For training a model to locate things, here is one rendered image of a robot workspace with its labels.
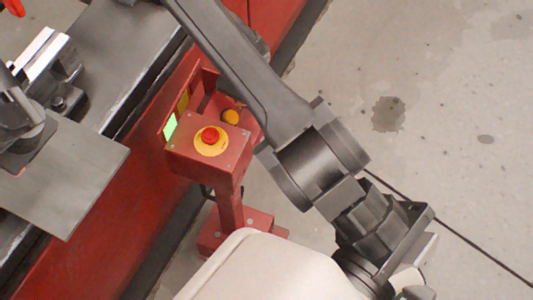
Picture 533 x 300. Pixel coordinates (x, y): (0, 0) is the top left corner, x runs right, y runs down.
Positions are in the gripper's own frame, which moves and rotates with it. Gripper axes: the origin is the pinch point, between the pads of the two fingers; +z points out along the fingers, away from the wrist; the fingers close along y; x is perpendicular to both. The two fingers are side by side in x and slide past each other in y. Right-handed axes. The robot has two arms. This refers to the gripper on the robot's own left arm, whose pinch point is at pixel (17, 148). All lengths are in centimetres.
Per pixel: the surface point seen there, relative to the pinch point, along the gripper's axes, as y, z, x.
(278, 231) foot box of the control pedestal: -41, 75, 73
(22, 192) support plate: 5.5, -0.9, 4.9
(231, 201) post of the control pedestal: -29, 42, 46
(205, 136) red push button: -25.4, 9.3, 25.6
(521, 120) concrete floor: -120, 47, 124
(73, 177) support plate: -0.5, -3.7, 9.8
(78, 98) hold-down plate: -16.9, 11.8, 1.6
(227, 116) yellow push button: -35.4, 16.5, 28.3
